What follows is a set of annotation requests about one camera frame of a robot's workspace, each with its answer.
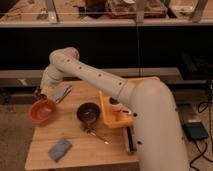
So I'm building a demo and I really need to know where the metal spoon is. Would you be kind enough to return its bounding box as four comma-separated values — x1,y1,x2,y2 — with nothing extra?
83,127,110,145

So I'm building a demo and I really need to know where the metal shelf rack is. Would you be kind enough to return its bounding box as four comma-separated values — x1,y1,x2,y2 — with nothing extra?
0,0,213,28

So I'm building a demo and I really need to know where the dark brown bowl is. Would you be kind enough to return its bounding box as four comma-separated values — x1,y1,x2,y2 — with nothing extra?
77,102,100,127

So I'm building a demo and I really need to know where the white cup in bin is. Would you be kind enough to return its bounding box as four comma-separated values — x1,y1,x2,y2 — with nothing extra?
109,98,122,112

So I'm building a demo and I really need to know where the white utensil in bin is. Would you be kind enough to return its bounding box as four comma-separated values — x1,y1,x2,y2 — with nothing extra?
116,110,132,116

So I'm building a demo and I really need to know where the wooden table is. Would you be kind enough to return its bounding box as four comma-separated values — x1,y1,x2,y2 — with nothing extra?
25,81,138,171

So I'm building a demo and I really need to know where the red bowl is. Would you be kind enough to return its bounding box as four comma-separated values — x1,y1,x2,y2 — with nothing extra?
28,99,56,125

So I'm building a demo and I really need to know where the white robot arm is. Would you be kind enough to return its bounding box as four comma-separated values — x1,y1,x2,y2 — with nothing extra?
40,47,190,171

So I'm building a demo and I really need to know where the black foot pedal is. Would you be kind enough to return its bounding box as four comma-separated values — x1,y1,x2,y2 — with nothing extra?
183,122,209,141

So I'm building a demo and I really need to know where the blue sponge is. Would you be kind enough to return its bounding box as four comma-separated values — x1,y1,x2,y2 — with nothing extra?
48,138,72,162

